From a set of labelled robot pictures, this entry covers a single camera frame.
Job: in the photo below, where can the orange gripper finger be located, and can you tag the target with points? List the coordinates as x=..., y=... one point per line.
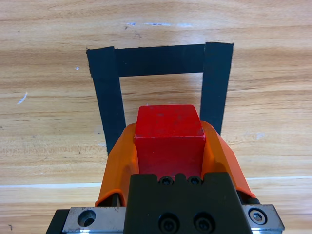
x=119, y=161
x=221, y=158

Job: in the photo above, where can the red wooden cube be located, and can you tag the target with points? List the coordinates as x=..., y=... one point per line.
x=168, y=136

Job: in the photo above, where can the black tape square outline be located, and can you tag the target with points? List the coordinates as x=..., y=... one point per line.
x=158, y=62

